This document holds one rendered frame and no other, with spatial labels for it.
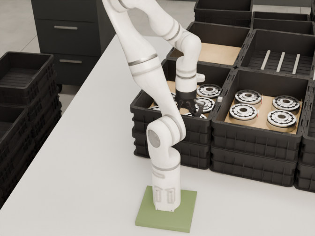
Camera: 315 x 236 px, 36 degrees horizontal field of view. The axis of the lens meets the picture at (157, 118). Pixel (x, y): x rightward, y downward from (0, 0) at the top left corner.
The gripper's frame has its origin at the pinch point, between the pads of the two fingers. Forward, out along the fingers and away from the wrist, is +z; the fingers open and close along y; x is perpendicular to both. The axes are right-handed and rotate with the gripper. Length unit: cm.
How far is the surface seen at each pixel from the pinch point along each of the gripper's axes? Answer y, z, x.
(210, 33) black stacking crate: -15, -2, 68
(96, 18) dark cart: -109, 23, 114
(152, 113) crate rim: -8.5, -6.8, -10.0
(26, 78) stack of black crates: -121, 37, 52
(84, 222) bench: -16, 15, -47
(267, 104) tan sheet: 24.2, 2.4, 25.5
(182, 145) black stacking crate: 2.4, 4.7, -9.1
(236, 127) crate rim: 21.2, -7.5, -7.3
